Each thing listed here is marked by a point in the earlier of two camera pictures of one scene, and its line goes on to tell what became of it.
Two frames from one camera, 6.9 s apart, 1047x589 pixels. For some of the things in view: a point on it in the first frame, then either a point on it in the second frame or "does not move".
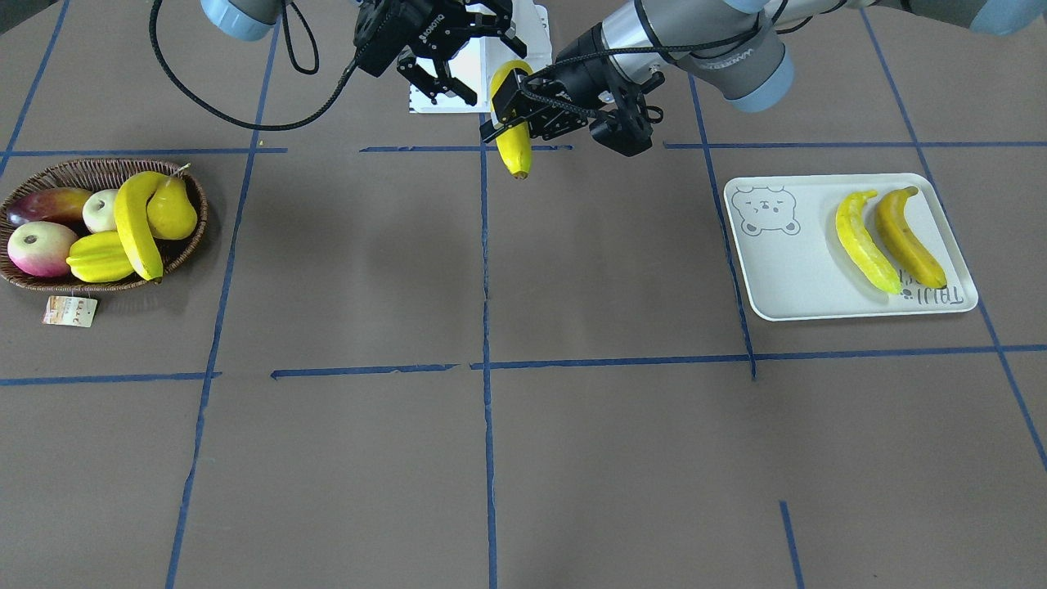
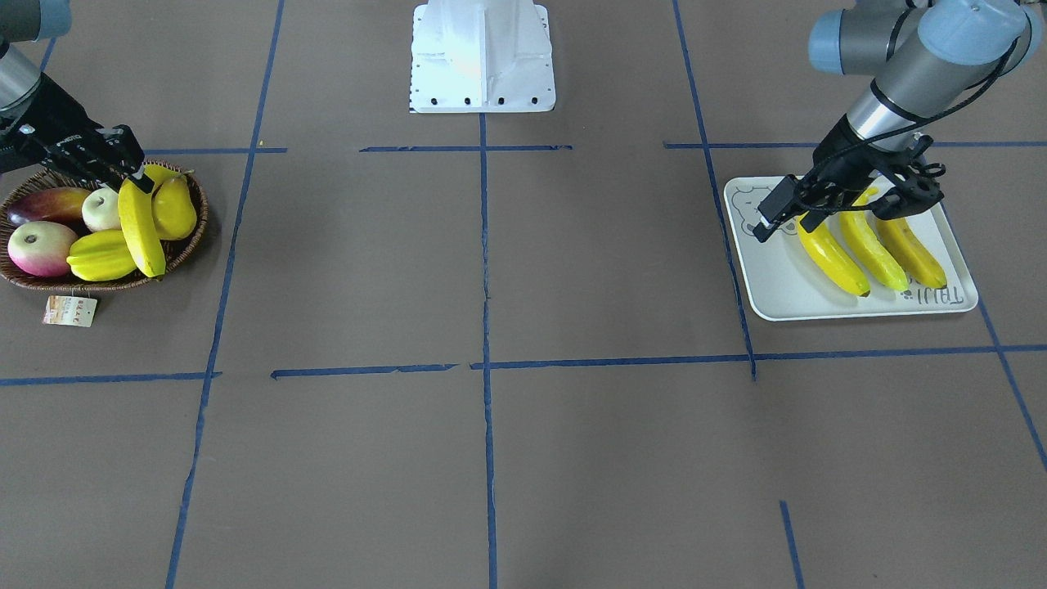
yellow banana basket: [131, 200] does not move
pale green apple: [99, 210] does not move
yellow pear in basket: [170, 209] does not move
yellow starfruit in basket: [99, 258] does not move
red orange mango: [54, 204] does not move
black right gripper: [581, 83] to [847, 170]
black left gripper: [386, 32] to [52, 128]
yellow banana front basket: [515, 146] to [831, 252]
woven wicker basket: [89, 176] does not move
